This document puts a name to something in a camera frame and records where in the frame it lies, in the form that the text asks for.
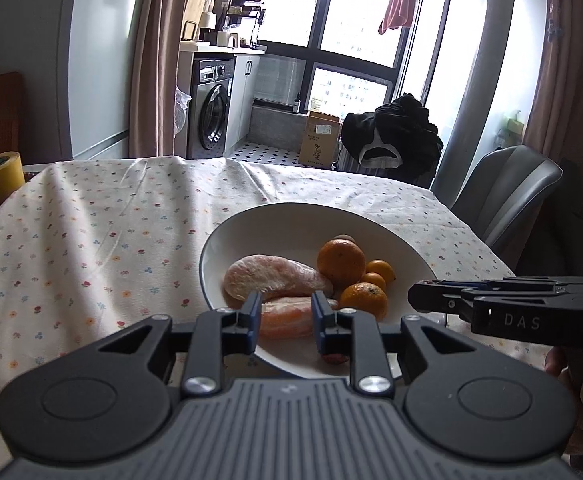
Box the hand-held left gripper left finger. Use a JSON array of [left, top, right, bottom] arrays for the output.
[[92, 290, 263, 397]]

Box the clear plastic bag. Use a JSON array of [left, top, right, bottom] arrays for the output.
[[174, 85, 193, 137]]

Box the beige curtain with ornament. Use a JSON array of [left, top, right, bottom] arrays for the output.
[[521, 0, 583, 173]]

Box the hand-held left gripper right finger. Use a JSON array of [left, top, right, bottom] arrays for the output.
[[311, 290, 475, 397]]

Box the pile of black clothes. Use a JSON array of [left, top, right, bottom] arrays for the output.
[[341, 93, 445, 184]]

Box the peeled pomelo segment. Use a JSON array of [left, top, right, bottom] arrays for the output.
[[223, 254, 333, 309], [259, 296, 339, 339]]

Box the white bowl with dark rim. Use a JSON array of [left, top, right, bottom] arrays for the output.
[[199, 202, 447, 380]]

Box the cardboard box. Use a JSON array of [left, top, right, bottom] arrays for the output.
[[299, 110, 343, 170]]

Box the black framed window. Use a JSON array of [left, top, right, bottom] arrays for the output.
[[244, 0, 459, 121]]

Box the floral white tablecloth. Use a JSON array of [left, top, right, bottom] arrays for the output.
[[0, 156, 552, 466]]

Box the yellow tape roll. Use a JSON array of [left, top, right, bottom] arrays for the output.
[[0, 151, 25, 206]]

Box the black counter rack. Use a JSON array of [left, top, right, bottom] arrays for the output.
[[220, 0, 267, 49]]

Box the large orange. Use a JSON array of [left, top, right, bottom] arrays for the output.
[[317, 239, 367, 289], [339, 282, 389, 320]]

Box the grey padded chair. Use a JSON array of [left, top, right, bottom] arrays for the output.
[[430, 145, 563, 262]]

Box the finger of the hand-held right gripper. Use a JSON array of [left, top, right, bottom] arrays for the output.
[[435, 279, 503, 292], [407, 282, 475, 319]]

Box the brown paper bag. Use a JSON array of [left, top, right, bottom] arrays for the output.
[[182, 0, 213, 41]]

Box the white cabinet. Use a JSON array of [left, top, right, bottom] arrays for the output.
[[224, 54, 263, 157]]

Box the silver washing machine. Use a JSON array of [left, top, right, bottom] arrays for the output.
[[187, 58, 236, 160]]

